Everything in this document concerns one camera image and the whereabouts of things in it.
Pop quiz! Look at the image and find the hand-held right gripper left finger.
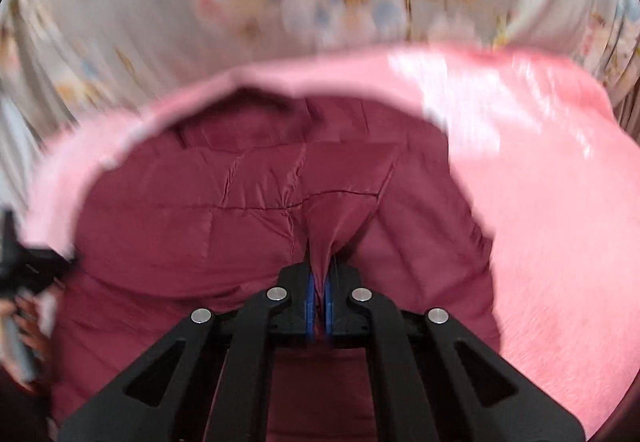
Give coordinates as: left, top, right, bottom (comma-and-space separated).
57, 263, 317, 442

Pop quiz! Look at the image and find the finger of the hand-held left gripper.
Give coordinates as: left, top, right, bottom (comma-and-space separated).
17, 246, 78, 293

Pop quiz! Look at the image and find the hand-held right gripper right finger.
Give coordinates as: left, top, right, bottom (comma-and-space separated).
324, 264, 587, 442

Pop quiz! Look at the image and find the maroon puffer jacket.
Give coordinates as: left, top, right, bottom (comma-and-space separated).
50, 94, 503, 442

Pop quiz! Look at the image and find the person's left hand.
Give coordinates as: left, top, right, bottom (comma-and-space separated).
17, 294, 55, 365

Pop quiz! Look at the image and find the pink blanket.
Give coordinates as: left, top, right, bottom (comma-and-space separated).
22, 42, 640, 440

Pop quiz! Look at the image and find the grey floral blanket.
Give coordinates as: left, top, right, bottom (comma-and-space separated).
0, 0, 640, 223

